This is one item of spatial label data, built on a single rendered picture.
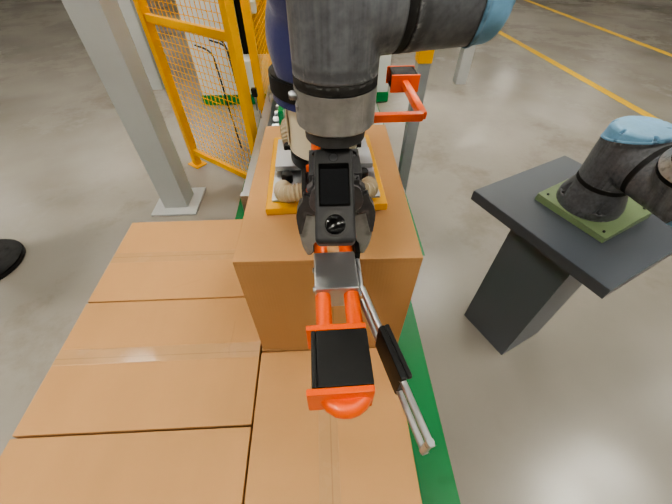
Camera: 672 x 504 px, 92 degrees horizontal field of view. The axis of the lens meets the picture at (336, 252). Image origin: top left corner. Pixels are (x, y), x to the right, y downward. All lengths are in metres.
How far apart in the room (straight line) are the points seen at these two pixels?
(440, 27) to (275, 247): 0.50
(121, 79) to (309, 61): 1.83
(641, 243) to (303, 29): 1.19
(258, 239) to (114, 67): 1.54
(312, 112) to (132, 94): 1.83
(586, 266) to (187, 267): 1.28
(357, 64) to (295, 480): 0.84
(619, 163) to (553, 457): 1.10
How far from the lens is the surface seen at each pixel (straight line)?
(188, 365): 1.07
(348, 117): 0.36
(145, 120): 2.20
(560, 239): 1.20
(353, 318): 0.43
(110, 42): 2.09
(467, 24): 0.39
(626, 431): 1.90
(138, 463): 1.03
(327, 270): 0.47
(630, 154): 1.18
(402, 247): 0.71
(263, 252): 0.70
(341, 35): 0.33
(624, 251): 1.28
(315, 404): 0.40
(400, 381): 0.39
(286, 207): 0.77
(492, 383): 1.70
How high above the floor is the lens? 1.45
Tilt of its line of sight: 47 degrees down
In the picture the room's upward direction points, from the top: straight up
